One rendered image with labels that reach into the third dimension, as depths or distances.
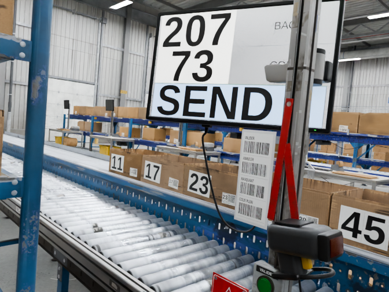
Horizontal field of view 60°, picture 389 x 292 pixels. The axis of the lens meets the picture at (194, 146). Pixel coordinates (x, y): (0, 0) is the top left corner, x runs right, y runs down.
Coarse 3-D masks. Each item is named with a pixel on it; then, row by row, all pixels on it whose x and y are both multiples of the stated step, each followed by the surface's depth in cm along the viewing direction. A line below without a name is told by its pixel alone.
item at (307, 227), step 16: (272, 224) 60; (288, 224) 58; (304, 224) 57; (272, 240) 59; (288, 240) 57; (304, 240) 55; (320, 240) 53; (336, 240) 54; (288, 256) 58; (304, 256) 55; (320, 256) 53; (336, 256) 54; (288, 272) 58; (304, 272) 58
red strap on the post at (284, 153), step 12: (288, 108) 64; (288, 120) 64; (288, 132) 64; (288, 144) 64; (288, 156) 64; (276, 168) 66; (288, 168) 64; (276, 180) 66; (288, 180) 64; (276, 192) 66; (288, 192) 64; (276, 204) 66
